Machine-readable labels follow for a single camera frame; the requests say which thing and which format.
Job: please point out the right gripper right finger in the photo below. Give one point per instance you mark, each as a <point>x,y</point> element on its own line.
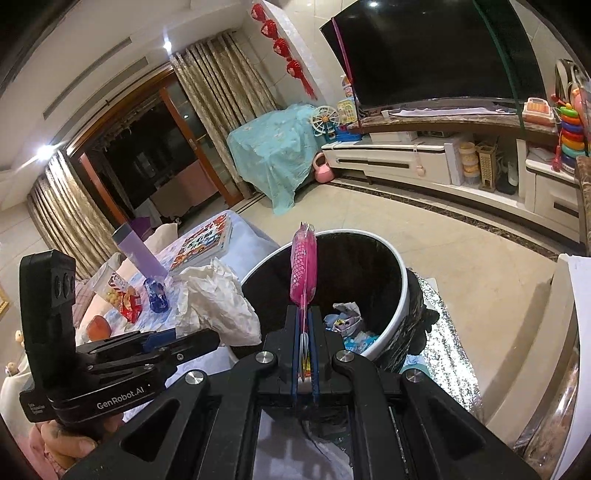
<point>405,426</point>

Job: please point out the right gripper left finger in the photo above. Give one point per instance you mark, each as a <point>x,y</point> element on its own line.
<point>203,426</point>

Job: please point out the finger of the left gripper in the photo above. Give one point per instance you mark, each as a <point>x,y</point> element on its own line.
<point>173,349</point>

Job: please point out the white tissue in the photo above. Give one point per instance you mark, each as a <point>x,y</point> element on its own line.
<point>210,297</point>

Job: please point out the blue candy wrapper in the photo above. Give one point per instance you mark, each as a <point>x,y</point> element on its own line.
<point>360,342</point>

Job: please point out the pink plastic wrapper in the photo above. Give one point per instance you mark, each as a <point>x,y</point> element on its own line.
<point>303,281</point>

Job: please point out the red snack bag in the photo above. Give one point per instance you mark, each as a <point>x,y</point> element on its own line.
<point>130,306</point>

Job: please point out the white round trash bin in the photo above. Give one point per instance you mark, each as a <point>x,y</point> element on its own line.
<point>353,266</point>

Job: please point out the person's left hand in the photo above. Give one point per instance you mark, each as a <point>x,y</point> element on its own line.
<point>56,449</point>

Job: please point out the floral tablecloth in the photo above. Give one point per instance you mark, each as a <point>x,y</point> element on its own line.
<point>286,449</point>

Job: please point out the red apple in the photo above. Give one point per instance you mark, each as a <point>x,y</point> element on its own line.
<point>98,329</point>

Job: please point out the purple water bottle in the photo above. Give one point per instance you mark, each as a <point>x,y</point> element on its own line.
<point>139,255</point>

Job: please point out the clear jar of snacks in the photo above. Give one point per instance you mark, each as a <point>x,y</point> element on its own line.
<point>108,284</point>

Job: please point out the colourful children's book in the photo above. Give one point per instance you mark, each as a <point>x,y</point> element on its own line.
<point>211,240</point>

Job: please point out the colourful foil wrapper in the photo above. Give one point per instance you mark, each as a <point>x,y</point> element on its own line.
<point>347,320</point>

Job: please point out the left beige curtain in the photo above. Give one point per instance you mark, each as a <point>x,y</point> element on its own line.
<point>68,219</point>

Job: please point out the beige curtain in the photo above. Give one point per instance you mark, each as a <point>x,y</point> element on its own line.
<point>225,91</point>
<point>68,219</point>

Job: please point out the teal cloth covered furniture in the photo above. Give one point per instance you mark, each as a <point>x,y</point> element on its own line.
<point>274,153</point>

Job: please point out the pink kettlebell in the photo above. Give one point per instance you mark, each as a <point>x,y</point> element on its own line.
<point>322,171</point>

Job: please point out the right beige curtain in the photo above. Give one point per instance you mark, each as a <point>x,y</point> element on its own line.
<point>225,91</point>

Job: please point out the toy ferris wheel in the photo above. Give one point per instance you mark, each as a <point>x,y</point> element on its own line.
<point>325,122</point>

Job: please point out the white TV cabinet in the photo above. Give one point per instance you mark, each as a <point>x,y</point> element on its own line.
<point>519,185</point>

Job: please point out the black flat screen television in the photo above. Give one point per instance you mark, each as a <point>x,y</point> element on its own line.
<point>402,52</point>

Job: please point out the wooden sliding door frame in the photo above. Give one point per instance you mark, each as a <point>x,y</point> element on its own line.
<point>150,149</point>

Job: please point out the rainbow stacking ring toy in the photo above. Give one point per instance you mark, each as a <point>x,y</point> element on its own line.
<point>572,141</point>

